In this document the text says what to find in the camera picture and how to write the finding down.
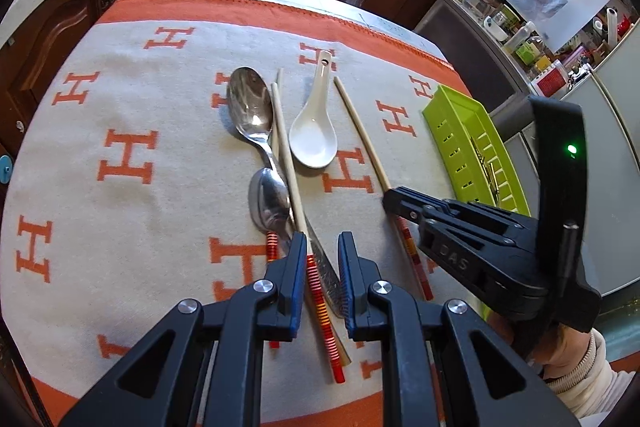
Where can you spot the orange and beige printed blanket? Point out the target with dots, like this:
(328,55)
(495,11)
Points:
(150,72)

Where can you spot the large steel spoon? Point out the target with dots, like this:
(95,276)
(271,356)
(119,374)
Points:
(248,102)

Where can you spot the white cabinet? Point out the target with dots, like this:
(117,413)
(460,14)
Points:
(615,187)

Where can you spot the blue round knob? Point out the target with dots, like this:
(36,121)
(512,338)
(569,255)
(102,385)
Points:
(5,168)

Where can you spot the grey steel kitchen appliance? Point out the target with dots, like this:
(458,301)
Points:
(465,47)

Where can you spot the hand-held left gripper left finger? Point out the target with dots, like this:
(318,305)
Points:
(299,287)

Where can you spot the light wooden chopstick striped end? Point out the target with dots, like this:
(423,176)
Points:
(326,322)
(361,132)
(273,252)

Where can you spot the row of jars and bottles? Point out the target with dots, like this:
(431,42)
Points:
(525,52)

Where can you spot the small steel spoon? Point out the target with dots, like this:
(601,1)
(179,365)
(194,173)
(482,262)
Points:
(270,202)

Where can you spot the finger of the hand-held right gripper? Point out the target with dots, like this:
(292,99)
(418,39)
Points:
(410,207)
(475,213)

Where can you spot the white ceramic spoon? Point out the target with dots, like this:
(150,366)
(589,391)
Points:
(312,142)

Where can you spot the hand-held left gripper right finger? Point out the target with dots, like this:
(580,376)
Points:
(345,292)

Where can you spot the green plastic utensil tray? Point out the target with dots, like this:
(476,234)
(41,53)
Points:
(450,127)

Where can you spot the yellow wooden chopstick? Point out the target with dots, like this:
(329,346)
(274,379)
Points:
(489,172)

